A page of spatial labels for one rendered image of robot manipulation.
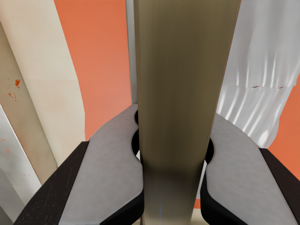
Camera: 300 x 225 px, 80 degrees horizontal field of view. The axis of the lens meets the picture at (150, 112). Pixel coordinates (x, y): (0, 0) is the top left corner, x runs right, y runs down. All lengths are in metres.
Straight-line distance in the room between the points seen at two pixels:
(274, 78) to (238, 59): 0.04
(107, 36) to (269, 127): 0.18
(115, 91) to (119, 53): 0.04
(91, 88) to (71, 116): 0.04
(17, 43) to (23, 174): 0.14
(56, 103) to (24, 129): 0.04
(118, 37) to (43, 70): 0.08
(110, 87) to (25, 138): 0.10
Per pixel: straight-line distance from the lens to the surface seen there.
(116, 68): 0.17
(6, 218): 0.34
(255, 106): 0.20
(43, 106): 0.22
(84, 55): 0.18
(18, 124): 0.21
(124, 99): 0.18
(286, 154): 0.26
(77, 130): 0.22
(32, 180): 0.26
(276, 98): 0.20
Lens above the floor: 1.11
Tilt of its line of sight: 58 degrees down
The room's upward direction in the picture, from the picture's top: 174 degrees counter-clockwise
